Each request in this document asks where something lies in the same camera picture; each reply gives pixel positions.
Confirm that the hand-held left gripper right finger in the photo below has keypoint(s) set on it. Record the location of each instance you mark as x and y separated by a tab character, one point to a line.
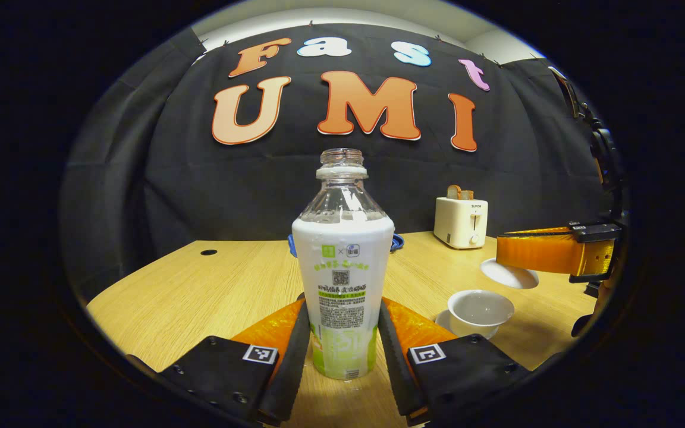
393	356

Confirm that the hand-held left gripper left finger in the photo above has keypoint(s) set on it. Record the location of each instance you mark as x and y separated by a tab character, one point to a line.
292	356

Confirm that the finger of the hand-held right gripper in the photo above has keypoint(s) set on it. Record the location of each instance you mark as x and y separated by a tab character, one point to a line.
539	249

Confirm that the white teacup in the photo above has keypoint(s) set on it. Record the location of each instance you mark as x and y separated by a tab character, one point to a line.
480	306

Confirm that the clear water bottle white label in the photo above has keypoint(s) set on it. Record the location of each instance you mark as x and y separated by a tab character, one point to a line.
342	267

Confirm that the cream toaster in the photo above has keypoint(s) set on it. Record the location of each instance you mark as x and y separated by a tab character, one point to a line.
458	223

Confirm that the toasted bread slice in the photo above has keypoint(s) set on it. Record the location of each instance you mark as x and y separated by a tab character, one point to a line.
453	192
468	195

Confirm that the blue cloth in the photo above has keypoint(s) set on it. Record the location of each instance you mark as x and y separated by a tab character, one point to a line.
399	242

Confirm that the black backdrop cloth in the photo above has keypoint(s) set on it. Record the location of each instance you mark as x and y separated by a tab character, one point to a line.
200	190

